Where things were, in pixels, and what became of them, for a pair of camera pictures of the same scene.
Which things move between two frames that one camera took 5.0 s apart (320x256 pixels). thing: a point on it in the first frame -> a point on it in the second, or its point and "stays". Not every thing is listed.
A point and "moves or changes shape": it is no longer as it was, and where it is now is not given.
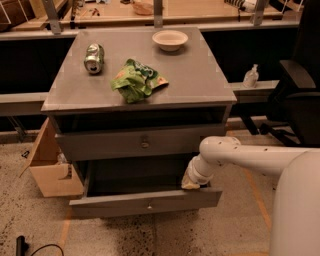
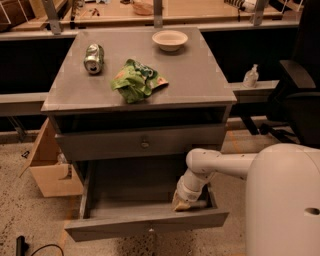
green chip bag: (136, 81) stays
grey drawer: (137, 187) moves or changes shape
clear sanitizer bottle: (251, 77) stays
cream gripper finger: (189, 184) -> (177, 204)
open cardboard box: (51, 169) stays
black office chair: (293, 110) stays
